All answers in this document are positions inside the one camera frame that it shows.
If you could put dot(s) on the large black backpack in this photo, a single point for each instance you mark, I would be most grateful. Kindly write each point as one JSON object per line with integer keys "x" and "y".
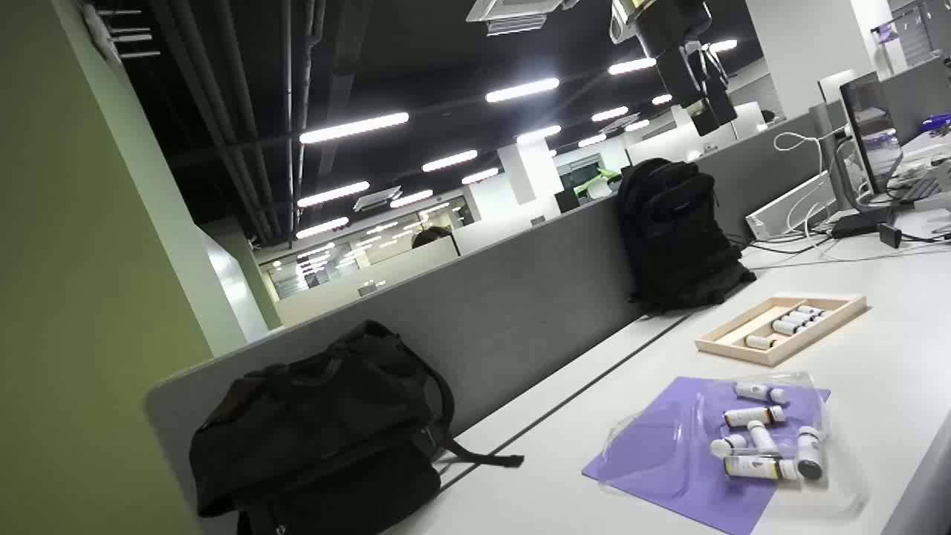
{"x": 329, "y": 436}

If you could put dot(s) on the bottle with blue label bands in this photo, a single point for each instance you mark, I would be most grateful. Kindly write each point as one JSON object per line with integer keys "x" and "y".
{"x": 763, "y": 394}

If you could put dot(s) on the light wooden tray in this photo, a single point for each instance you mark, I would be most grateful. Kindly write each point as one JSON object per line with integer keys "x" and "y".
{"x": 739, "y": 332}

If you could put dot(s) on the grey computer monitor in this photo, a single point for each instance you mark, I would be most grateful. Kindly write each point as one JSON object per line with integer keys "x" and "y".
{"x": 923, "y": 99}

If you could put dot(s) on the small white labelled bottle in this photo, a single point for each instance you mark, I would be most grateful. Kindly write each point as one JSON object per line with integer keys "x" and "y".
{"x": 730, "y": 448}
{"x": 764, "y": 439}
{"x": 811, "y": 454}
{"x": 759, "y": 469}
{"x": 754, "y": 418}

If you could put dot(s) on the fluorescent ceiling light tube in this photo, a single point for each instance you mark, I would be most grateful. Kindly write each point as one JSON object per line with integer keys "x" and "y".
{"x": 631, "y": 68}
{"x": 335, "y": 194}
{"x": 322, "y": 228}
{"x": 449, "y": 158}
{"x": 522, "y": 90}
{"x": 354, "y": 127}

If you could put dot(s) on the tall black backpack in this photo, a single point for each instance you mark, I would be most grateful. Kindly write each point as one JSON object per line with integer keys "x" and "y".
{"x": 672, "y": 240}

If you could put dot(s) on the ceiling air conditioner unit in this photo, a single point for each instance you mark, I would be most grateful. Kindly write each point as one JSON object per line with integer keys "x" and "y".
{"x": 515, "y": 10}

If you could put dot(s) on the black power adapter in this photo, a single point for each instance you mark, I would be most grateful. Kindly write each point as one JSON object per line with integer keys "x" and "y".
{"x": 863, "y": 225}

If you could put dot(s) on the purple paper mat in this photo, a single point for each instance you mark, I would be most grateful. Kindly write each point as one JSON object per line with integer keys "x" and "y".
{"x": 665, "y": 464}

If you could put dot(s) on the black computer monitor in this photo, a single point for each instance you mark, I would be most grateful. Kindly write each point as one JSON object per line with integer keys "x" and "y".
{"x": 871, "y": 130}

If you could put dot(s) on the white keyboard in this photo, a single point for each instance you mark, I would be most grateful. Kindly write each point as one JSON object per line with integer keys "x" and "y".
{"x": 793, "y": 207}

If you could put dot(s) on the grey desk partition panel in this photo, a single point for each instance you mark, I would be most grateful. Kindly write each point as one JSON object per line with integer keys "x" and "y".
{"x": 515, "y": 308}

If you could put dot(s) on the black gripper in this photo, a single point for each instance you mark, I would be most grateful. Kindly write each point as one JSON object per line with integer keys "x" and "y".
{"x": 687, "y": 48}

